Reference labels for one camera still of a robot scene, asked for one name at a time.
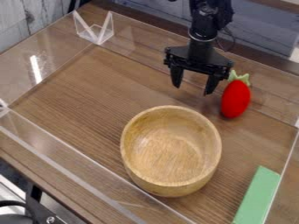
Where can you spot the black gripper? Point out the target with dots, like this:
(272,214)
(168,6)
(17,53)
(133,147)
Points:
(200,58)

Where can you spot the red plush strawberry toy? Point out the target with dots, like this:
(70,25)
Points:
(236,95)

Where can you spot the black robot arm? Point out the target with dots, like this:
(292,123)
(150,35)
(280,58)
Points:
(209,17)

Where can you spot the wooden bowl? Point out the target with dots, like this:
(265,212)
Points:
(171,150)

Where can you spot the green tape strip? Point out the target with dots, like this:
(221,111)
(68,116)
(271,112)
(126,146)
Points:
(255,203)

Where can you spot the black table clamp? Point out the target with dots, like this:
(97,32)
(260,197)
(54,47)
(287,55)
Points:
(40,213)

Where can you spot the clear acrylic corner bracket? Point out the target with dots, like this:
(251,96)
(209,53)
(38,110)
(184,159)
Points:
(97,34)

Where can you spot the clear acrylic front wall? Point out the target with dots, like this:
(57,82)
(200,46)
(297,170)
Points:
(81,184)

